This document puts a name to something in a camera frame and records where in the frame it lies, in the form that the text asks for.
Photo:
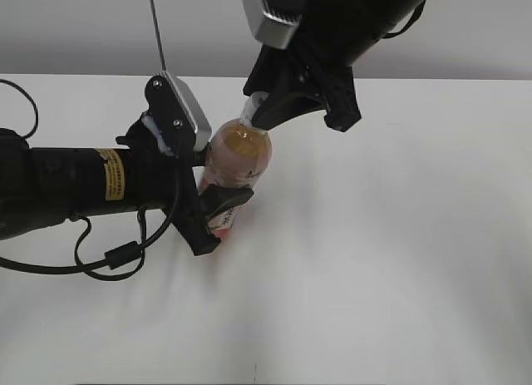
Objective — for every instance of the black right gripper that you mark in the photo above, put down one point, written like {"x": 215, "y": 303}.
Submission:
{"x": 298, "y": 84}

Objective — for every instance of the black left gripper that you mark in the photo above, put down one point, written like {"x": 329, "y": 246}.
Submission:
{"x": 164, "y": 157}

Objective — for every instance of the white bottle cap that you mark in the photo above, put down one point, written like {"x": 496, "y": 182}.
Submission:
{"x": 252, "y": 104}

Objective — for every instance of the pink peach tea bottle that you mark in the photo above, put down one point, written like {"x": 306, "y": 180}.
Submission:
{"x": 238, "y": 155}

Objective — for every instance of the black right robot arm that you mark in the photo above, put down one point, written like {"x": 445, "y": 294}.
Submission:
{"x": 308, "y": 49}

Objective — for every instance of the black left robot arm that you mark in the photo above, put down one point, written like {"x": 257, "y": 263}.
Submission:
{"x": 43, "y": 187}

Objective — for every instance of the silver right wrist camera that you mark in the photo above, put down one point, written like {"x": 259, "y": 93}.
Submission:
{"x": 274, "y": 22}

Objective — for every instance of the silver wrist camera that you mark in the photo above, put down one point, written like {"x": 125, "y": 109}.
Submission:
{"x": 174, "y": 117}
{"x": 274, "y": 22}

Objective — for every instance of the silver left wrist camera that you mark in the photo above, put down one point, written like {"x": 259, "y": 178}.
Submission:
{"x": 174, "y": 117}

